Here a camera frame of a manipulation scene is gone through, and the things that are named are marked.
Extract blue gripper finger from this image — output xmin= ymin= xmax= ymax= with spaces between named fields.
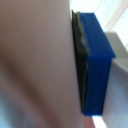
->
xmin=71 ymin=9 xmax=117 ymax=117

